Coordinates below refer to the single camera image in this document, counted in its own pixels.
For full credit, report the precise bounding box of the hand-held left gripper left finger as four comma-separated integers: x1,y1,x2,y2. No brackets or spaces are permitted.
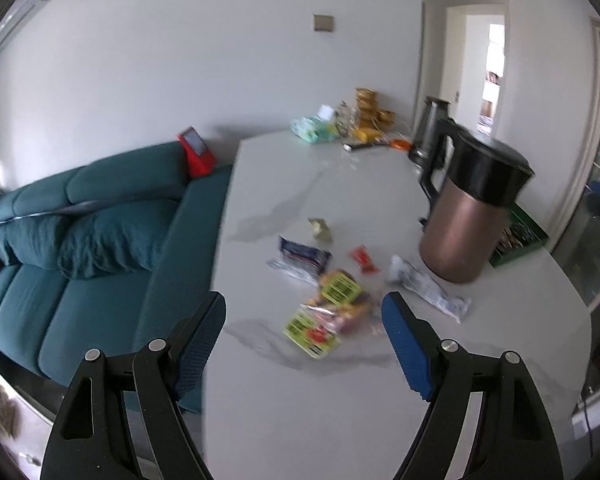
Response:
40,291,227,480

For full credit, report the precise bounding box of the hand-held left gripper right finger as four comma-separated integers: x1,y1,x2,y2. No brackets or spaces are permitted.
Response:
381,291,563,480

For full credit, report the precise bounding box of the clear silver packet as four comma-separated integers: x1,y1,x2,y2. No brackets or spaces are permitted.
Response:
386,255,472,323

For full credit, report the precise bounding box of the clear bag of colourful candy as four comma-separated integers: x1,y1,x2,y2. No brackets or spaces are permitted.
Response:
302,269,386,338

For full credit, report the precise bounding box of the yellow green snack packet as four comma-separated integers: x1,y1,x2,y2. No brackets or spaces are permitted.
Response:
282,307,341,359

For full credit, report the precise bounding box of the silver snack packet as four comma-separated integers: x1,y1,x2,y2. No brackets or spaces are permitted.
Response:
266,257,321,286

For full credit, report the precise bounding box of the dark blue snack packet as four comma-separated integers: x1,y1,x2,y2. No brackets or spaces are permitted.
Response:
278,236,332,271

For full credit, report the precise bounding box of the green tray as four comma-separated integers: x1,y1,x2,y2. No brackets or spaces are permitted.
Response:
489,202,548,268

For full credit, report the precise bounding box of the red snack packet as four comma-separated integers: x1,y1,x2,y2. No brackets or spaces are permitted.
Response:
350,246,381,275

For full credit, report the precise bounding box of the rose gold thermos jug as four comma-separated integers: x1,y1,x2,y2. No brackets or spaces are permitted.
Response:
418,117,536,285

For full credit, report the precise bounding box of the large teal cushion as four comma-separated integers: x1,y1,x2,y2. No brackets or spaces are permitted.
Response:
57,200,181,281

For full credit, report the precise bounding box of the small olive packet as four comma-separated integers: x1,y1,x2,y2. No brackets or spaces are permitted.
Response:
307,217,333,245

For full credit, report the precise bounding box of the brown patterned snack packet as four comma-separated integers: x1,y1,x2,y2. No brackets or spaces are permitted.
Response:
497,225,528,256

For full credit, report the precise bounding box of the teal sofa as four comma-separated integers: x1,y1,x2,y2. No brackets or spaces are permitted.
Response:
0,141,236,413

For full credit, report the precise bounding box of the red tablet stand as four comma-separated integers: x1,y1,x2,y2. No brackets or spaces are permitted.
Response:
177,128,217,179

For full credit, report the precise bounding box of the small teal cushion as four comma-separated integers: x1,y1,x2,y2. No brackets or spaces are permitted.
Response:
0,215,76,271

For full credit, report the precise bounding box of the dark electric kettle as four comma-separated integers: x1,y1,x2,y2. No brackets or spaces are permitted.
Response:
409,96,453,166

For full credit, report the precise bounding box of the glass jar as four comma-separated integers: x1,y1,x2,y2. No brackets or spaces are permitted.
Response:
336,102,358,138

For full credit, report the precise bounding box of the green wet wipes pack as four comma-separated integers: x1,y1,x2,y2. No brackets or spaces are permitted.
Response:
290,116,338,145

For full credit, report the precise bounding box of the stack of yellow containers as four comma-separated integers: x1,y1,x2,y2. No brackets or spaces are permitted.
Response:
355,87,396,131

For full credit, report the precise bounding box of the glass sliding door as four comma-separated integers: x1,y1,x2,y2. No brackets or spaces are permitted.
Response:
550,15,600,311

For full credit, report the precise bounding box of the white door frame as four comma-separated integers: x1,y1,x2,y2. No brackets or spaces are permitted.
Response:
445,4,511,136

